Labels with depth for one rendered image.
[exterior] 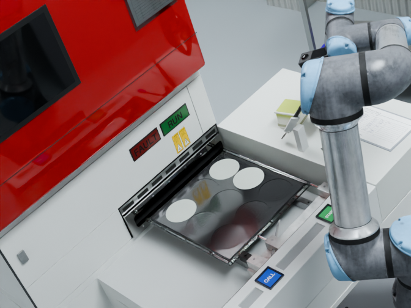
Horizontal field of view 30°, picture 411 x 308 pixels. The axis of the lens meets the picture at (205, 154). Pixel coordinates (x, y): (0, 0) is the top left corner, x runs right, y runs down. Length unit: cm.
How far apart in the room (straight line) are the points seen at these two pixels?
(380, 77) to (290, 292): 67
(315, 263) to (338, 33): 60
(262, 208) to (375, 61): 80
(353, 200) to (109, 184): 84
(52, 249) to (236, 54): 274
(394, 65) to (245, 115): 99
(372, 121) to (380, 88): 77
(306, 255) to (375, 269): 29
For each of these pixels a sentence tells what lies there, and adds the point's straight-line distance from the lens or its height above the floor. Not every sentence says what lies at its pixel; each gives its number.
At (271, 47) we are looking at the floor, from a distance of 471.
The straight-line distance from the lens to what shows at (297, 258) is 203.
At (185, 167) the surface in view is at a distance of 247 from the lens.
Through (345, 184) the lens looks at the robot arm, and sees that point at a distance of 172.
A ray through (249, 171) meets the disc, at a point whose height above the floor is 90.
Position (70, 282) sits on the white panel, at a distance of 234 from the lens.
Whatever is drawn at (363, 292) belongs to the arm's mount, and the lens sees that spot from 199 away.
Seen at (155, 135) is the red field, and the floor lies 110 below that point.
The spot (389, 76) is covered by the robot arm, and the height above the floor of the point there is 150.
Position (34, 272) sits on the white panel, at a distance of 225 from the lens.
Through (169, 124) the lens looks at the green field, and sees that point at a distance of 238.
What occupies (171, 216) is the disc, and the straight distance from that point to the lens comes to 236.
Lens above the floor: 244
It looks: 37 degrees down
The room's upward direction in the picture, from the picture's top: 20 degrees counter-clockwise
